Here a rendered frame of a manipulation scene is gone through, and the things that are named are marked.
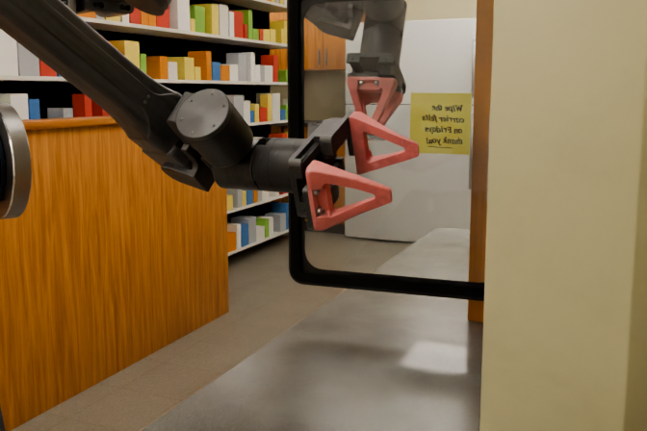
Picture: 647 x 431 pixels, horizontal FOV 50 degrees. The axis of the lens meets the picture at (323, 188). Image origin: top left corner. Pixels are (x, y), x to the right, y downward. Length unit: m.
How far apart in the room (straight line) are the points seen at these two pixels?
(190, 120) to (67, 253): 2.35
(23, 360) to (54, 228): 0.51
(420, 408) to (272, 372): 0.18
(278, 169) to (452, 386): 0.30
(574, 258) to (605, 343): 0.07
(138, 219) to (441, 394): 2.67
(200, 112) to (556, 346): 0.38
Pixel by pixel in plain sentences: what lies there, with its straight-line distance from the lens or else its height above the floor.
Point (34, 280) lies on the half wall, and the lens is 2.91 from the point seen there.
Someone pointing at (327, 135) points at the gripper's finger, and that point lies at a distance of 0.70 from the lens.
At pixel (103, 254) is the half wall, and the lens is 3.17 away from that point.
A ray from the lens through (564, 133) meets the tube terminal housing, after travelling 0.56.
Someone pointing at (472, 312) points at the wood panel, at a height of 0.95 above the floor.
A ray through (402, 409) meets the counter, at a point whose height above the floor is 0.94.
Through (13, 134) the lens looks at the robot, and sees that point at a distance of 1.25.
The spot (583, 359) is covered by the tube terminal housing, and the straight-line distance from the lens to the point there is 0.60.
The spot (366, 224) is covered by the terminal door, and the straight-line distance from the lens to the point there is 0.92.
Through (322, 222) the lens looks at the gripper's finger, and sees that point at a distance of 0.67.
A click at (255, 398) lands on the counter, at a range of 0.75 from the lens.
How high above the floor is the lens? 1.25
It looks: 8 degrees down
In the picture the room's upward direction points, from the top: straight up
